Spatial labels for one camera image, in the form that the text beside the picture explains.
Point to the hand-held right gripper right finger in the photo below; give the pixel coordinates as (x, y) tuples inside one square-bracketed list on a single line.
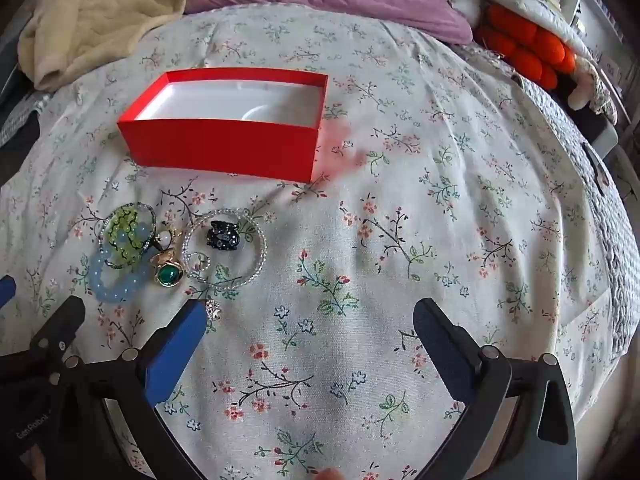
[(434, 345)]

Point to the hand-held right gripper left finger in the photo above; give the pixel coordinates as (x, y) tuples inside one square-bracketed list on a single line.
[(176, 352)]

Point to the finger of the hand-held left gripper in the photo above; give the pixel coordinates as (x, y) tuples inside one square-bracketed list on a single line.
[(6, 290), (56, 326)]

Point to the red cardboard box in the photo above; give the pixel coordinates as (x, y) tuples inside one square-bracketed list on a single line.
[(225, 145)]

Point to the rhinestone ball earring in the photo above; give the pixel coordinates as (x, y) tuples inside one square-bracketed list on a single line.
[(213, 308)]

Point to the floral bedsheet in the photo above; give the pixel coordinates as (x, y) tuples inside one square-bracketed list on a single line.
[(375, 260)]

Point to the white pearl gold earring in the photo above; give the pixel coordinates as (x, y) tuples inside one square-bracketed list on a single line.
[(165, 236)]

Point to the dark cloth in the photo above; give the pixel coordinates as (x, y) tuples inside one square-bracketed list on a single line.
[(17, 130)]

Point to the cream quilted blanket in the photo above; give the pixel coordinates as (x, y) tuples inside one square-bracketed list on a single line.
[(100, 20)]

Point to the orange plush toy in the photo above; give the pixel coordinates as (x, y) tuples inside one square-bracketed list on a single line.
[(525, 45)]

